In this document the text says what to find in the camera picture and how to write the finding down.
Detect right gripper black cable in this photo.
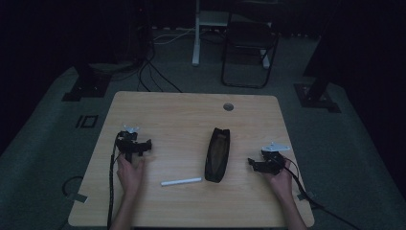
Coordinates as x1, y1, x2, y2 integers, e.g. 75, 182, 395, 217
281, 155, 363, 230

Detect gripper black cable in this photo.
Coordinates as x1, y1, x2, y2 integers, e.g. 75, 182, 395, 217
281, 155, 363, 230
106, 133, 123, 230

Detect black floor cables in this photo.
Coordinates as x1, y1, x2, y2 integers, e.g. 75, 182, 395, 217
136, 47, 184, 94

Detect white floor cable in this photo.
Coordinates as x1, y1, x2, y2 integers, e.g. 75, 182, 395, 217
152, 27, 196, 46

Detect black pencil case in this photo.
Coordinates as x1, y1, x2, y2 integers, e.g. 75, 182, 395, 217
204, 126, 232, 184

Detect person's right hand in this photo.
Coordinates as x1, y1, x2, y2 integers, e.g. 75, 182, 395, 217
262, 158, 294, 200

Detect black stand base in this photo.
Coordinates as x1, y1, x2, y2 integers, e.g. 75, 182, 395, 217
293, 76, 342, 114
61, 62, 113, 103

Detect person's left hand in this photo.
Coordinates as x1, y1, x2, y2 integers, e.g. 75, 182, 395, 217
116, 153, 147, 196

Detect black cable loop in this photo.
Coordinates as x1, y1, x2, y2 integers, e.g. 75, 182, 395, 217
60, 174, 85, 197

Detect white desk frame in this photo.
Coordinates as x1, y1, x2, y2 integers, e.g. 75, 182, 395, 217
191, 0, 272, 70

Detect white pen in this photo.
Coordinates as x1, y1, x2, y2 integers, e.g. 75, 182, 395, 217
160, 176, 203, 188

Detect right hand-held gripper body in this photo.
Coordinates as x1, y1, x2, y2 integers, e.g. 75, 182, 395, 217
260, 141, 287, 176

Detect black folding chair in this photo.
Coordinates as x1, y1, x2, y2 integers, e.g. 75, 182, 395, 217
220, 12, 281, 90

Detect grey tape piece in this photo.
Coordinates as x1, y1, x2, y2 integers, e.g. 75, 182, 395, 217
66, 192, 89, 204

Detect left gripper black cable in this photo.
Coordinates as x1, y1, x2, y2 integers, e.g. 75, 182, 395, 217
106, 133, 123, 230

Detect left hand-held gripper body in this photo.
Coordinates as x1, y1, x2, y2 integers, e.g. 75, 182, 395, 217
115, 125, 148, 163

